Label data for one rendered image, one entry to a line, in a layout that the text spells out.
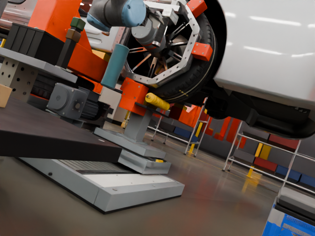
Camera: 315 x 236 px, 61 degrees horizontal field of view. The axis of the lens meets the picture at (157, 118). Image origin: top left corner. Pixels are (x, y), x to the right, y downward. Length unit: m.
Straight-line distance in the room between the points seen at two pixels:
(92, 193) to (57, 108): 0.69
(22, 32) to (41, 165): 0.56
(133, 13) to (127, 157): 0.91
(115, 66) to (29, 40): 0.55
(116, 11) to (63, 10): 0.84
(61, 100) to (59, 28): 0.41
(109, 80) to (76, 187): 0.69
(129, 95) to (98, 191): 0.71
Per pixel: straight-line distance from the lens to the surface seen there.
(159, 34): 1.39
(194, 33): 1.58
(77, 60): 1.84
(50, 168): 1.24
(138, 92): 1.58
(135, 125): 1.73
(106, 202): 1.06
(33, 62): 1.12
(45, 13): 1.72
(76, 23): 1.14
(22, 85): 1.27
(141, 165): 1.53
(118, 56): 1.59
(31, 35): 1.21
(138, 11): 0.92
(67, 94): 1.61
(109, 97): 6.64
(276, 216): 0.69
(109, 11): 0.96
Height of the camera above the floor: 0.39
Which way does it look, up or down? 1 degrees up
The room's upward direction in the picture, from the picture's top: 21 degrees clockwise
